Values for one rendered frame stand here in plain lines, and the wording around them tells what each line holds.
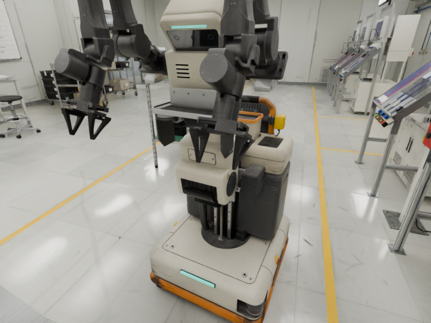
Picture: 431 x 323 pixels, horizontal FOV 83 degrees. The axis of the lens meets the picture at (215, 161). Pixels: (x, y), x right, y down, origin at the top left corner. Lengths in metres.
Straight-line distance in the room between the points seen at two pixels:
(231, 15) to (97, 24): 0.40
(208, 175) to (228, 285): 0.53
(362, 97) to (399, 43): 1.02
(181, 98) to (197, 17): 0.26
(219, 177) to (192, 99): 0.30
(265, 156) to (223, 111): 0.64
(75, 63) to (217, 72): 0.42
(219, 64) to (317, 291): 1.40
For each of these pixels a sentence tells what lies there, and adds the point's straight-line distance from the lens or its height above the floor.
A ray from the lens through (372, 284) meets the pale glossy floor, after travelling 1.81.
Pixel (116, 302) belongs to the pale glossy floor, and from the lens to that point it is 1.59.
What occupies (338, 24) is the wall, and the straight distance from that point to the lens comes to 9.71.
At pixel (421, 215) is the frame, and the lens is 1.96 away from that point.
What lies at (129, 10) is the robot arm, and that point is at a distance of 0.92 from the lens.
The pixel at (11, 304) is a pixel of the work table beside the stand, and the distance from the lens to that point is 0.64.
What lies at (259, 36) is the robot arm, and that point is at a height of 1.25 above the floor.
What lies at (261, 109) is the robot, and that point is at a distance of 1.39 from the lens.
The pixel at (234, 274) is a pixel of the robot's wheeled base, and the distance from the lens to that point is 1.24.
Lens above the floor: 1.23
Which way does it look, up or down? 25 degrees down
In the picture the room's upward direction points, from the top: straight up
